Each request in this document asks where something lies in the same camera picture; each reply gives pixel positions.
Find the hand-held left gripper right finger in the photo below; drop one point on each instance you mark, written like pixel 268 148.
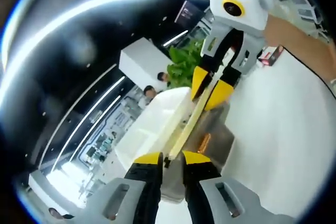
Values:
pixel 199 169

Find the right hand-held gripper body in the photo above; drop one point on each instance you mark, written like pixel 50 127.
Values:
pixel 249 11

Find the white square pillar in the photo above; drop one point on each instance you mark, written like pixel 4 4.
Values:
pixel 141 56

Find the long ceiling light strip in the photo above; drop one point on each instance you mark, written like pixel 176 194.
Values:
pixel 65 16

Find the white plastic drawer organizer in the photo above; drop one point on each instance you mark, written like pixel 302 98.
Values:
pixel 152 129

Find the hanging dark display screen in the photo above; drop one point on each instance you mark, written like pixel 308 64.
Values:
pixel 189 12

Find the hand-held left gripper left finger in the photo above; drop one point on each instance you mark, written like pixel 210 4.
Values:
pixel 147 171

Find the red black box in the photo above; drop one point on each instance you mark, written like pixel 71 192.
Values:
pixel 271 56

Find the green plant in white pot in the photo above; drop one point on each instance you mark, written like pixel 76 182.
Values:
pixel 183 61

